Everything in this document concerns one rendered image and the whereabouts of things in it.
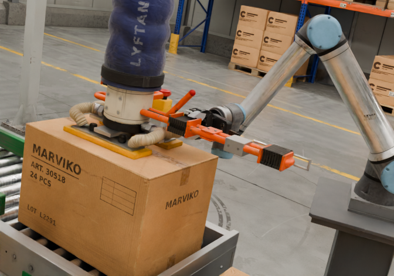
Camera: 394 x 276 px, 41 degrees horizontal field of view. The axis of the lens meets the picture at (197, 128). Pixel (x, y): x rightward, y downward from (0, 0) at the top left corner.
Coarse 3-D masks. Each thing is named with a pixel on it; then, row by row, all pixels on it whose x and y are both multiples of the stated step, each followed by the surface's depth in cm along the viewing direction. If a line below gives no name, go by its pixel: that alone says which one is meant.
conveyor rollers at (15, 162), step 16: (0, 160) 256; (16, 160) 262; (0, 176) 245; (16, 176) 242; (16, 192) 232; (16, 208) 212; (16, 224) 201; (48, 240) 193; (64, 256) 187; (96, 272) 178
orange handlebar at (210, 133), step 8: (96, 96) 194; (104, 96) 192; (160, 96) 211; (144, 112) 183; (152, 112) 182; (160, 112) 185; (160, 120) 180; (192, 128) 173; (200, 128) 176; (208, 128) 173; (208, 136) 170; (216, 136) 169; (224, 136) 171; (224, 144) 168; (248, 152) 163; (256, 152) 161; (288, 160) 157
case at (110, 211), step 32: (32, 128) 189; (32, 160) 192; (64, 160) 181; (96, 160) 172; (128, 160) 172; (160, 160) 178; (192, 160) 183; (32, 192) 194; (64, 192) 184; (96, 192) 174; (128, 192) 166; (160, 192) 167; (192, 192) 184; (32, 224) 197; (64, 224) 186; (96, 224) 176; (128, 224) 168; (160, 224) 173; (192, 224) 191; (96, 256) 178; (128, 256) 170; (160, 256) 179
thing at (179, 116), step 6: (174, 114) 178; (180, 114) 181; (186, 114) 182; (168, 120) 176; (174, 120) 174; (180, 120) 173; (186, 120) 177; (192, 120) 174; (198, 120) 177; (168, 126) 176; (174, 126) 175; (180, 126) 174; (186, 126) 173; (174, 132) 175; (180, 132) 173; (186, 132) 173
